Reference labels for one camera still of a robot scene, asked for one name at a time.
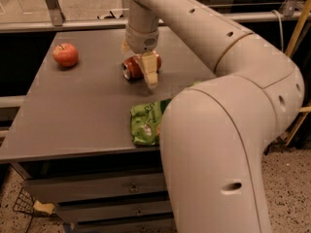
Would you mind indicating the metal railing frame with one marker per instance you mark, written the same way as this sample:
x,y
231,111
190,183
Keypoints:
x,y
46,15

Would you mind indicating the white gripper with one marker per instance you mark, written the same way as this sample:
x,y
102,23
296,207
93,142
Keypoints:
x,y
141,42

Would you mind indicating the green dang chips bag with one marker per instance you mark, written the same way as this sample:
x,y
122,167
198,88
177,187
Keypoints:
x,y
145,122

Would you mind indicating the black wire basket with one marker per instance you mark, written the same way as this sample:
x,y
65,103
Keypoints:
x,y
24,205

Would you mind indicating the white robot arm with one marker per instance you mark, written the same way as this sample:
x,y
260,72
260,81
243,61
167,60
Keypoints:
x,y
213,134

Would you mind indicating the red coke can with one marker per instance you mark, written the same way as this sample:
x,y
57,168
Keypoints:
x,y
131,66

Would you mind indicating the grey drawer cabinet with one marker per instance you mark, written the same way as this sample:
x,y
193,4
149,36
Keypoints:
x,y
71,137

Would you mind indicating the yellow foam block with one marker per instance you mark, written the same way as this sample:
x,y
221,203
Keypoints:
x,y
47,208

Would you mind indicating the red apple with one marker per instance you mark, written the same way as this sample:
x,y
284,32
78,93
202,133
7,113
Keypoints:
x,y
66,55

